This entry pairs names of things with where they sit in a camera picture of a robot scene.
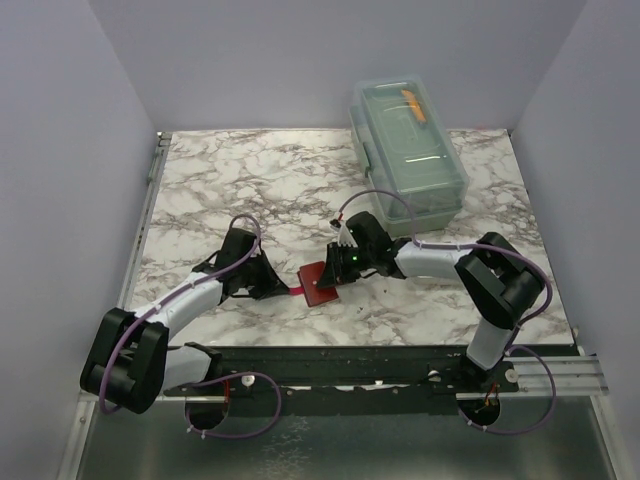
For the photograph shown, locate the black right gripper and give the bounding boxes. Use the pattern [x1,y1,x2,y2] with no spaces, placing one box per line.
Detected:
[317,241,375,289]

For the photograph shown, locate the red leather card holder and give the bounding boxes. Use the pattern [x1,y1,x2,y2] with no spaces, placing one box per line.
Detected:
[289,261,339,308]

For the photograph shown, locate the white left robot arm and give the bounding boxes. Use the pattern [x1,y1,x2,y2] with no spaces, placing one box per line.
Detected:
[80,252,290,414]

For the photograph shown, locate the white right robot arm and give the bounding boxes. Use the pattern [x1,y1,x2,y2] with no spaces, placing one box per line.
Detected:
[316,232,547,392]

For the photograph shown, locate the clear plastic storage box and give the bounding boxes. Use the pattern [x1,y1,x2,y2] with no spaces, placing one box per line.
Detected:
[349,75,469,237]

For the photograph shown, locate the orange tool inside box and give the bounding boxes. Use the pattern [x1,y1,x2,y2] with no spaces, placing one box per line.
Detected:
[401,89,428,125]

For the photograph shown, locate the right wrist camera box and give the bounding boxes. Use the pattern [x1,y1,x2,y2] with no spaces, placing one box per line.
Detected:
[346,211,392,250]

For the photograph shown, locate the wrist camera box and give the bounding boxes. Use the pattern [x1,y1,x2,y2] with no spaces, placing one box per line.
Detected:
[215,227,258,268]
[346,211,392,250]

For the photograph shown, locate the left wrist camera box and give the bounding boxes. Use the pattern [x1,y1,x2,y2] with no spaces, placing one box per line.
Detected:
[215,227,258,268]

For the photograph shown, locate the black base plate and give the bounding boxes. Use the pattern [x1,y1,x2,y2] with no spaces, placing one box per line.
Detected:
[102,342,521,416]

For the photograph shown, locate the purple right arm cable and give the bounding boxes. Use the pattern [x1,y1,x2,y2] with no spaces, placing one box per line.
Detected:
[338,190,558,434]

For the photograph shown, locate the aluminium mounting rail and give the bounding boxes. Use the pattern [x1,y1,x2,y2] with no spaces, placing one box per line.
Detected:
[79,355,609,401]

